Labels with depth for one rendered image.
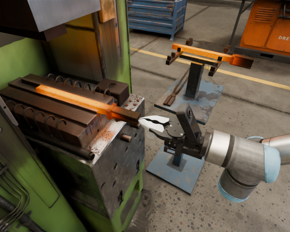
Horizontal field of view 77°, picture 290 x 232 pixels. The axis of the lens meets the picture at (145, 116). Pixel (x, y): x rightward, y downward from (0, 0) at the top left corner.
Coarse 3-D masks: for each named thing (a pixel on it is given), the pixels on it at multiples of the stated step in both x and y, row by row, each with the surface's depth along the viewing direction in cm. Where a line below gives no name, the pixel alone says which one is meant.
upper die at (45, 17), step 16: (0, 0) 33; (16, 0) 31; (32, 0) 31; (48, 0) 34; (64, 0) 37; (80, 0) 40; (96, 0) 45; (0, 16) 35; (16, 16) 34; (32, 16) 32; (48, 16) 34; (64, 16) 38; (80, 16) 41
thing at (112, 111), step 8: (40, 88) 67; (48, 88) 67; (56, 96) 65; (64, 96) 63; (72, 96) 63; (80, 96) 63; (88, 104) 60; (96, 104) 60; (104, 104) 60; (112, 104) 59; (104, 112) 59; (112, 112) 57; (120, 112) 56; (128, 112) 56; (136, 112) 56; (120, 120) 58; (128, 120) 57; (136, 120) 56
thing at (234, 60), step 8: (176, 48) 97; (184, 48) 94; (192, 48) 93; (208, 56) 90; (216, 56) 88; (224, 56) 86; (232, 56) 84; (240, 56) 83; (232, 64) 86; (240, 64) 85; (248, 64) 83
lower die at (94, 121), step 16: (16, 80) 73; (32, 80) 74; (48, 80) 74; (0, 96) 68; (16, 96) 66; (32, 96) 66; (48, 96) 65; (96, 96) 66; (16, 112) 61; (32, 112) 61; (48, 112) 61; (64, 112) 60; (80, 112) 60; (96, 112) 59; (64, 128) 56; (80, 128) 56; (96, 128) 61; (80, 144) 55
